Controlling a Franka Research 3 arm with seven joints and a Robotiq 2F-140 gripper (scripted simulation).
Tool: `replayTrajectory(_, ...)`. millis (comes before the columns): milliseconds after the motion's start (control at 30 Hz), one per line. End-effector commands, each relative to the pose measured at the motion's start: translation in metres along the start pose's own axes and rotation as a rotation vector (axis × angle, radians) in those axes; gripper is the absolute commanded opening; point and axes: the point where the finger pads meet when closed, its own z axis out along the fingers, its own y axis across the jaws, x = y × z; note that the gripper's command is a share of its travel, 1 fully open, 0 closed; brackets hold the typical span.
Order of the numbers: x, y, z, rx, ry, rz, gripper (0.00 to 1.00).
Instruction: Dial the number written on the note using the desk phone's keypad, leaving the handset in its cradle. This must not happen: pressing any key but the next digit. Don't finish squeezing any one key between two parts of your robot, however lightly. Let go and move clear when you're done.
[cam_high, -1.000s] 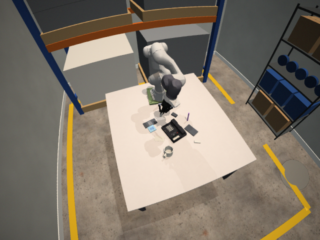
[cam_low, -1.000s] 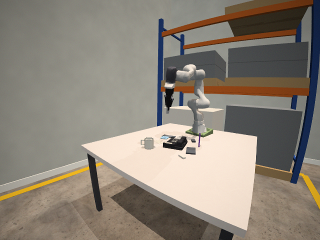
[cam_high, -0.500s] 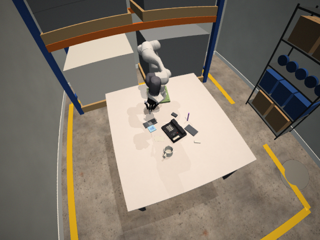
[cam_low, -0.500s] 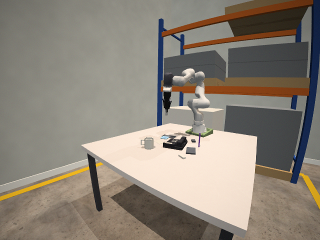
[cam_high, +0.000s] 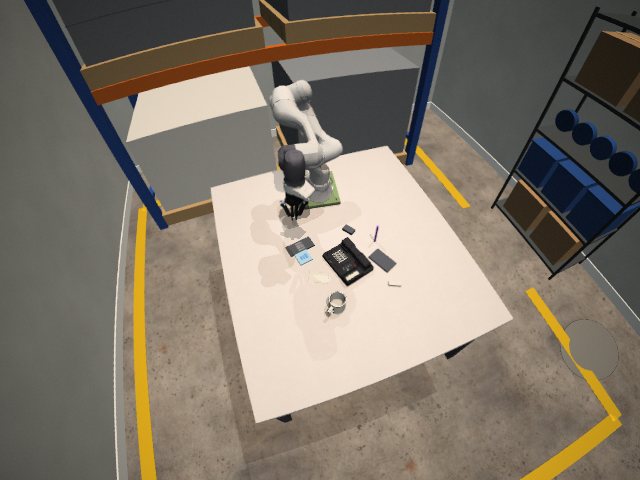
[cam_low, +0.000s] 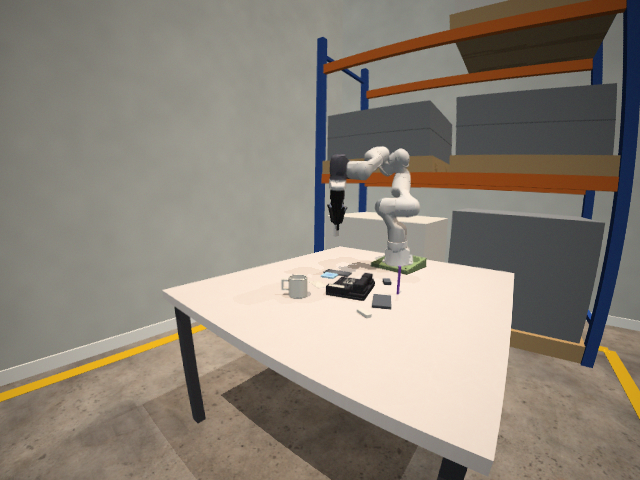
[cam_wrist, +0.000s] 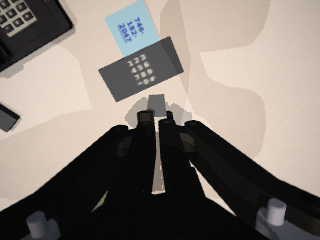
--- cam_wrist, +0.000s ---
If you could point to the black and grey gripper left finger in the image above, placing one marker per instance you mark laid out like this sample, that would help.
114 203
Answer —
127 154

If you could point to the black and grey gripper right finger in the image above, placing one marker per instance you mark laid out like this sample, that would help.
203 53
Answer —
275 208

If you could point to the light blue sticky note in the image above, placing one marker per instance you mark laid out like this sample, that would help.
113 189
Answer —
132 28

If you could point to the black desk phone body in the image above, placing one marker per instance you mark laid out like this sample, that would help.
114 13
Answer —
27 25

